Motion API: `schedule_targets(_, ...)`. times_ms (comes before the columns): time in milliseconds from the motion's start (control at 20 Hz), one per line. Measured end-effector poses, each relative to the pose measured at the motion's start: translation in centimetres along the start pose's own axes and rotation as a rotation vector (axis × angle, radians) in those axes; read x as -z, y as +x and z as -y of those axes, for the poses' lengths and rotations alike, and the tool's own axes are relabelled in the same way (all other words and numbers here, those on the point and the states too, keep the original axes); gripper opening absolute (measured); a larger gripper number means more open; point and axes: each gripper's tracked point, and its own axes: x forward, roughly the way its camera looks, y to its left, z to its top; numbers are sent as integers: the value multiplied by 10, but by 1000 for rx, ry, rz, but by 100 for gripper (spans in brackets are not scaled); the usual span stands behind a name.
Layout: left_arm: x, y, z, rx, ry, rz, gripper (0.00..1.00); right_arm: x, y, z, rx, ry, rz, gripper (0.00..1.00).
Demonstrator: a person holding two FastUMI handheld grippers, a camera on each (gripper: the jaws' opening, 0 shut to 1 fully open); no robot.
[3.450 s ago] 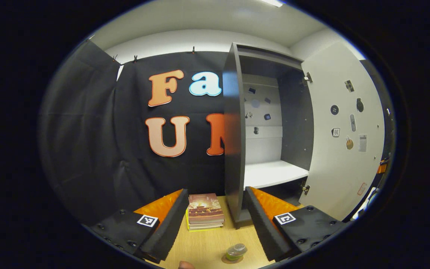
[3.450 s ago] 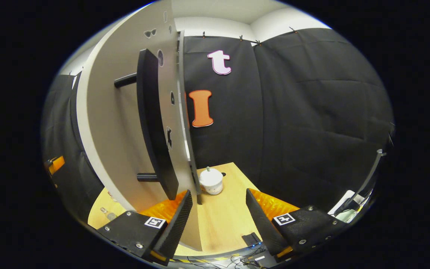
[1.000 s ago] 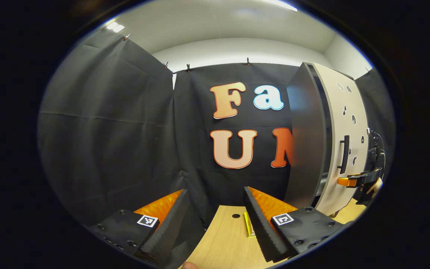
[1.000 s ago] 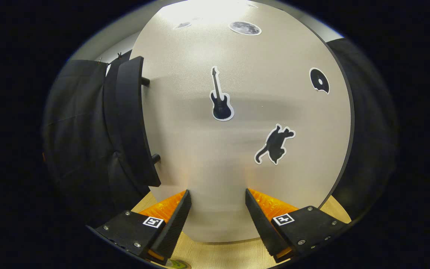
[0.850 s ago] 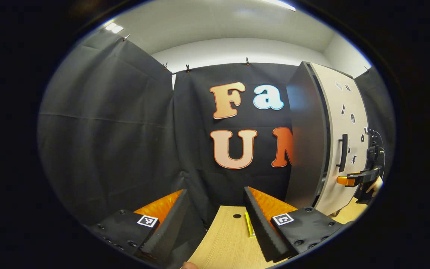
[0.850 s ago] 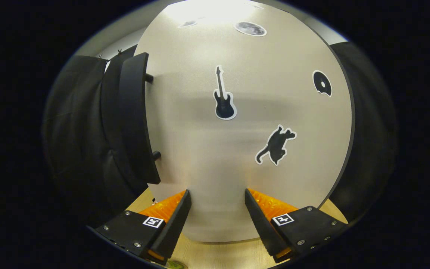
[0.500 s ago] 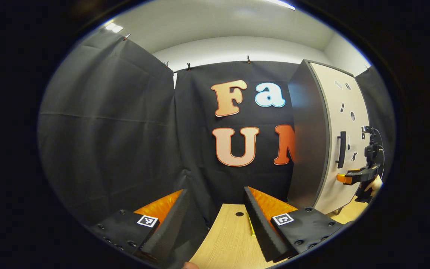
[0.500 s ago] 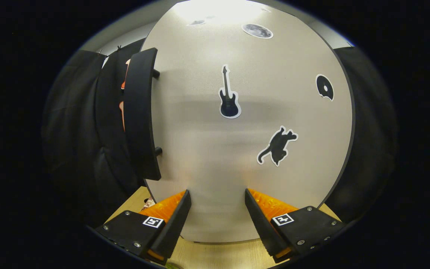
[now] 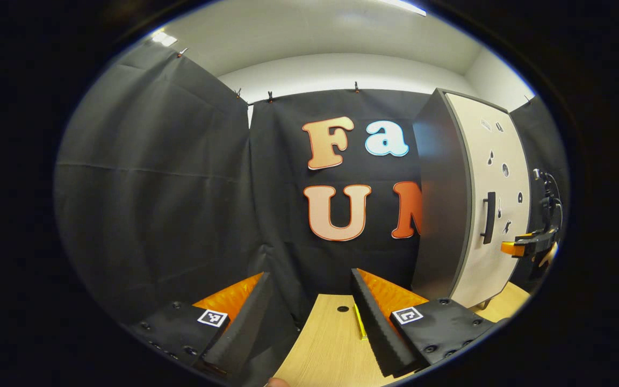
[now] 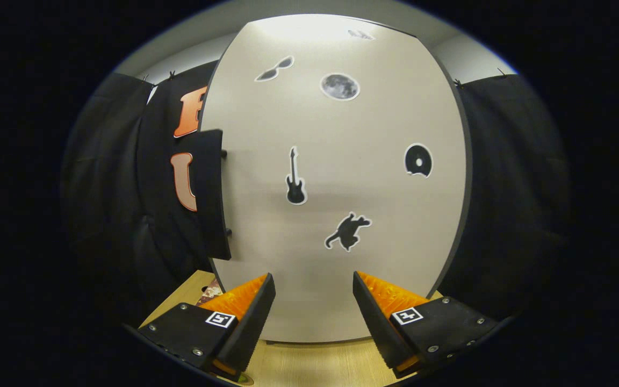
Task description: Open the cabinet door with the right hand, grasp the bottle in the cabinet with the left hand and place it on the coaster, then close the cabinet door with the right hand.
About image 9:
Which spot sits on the black backdrop cloth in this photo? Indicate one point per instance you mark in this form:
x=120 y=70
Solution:
x=153 y=188

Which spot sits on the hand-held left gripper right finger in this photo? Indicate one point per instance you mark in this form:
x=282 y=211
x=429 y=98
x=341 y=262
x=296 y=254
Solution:
x=376 y=328

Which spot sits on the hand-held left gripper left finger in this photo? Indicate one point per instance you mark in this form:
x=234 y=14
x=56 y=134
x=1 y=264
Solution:
x=245 y=328

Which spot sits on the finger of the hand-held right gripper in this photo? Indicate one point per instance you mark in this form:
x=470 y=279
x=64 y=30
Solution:
x=513 y=248

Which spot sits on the grey cabinet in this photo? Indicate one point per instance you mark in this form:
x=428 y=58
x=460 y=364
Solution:
x=441 y=204

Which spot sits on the row of black cloth clips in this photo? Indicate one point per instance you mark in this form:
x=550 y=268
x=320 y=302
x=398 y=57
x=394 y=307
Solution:
x=270 y=97

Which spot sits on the ceiling light panel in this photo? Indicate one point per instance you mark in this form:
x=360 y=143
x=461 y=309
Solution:
x=163 y=38

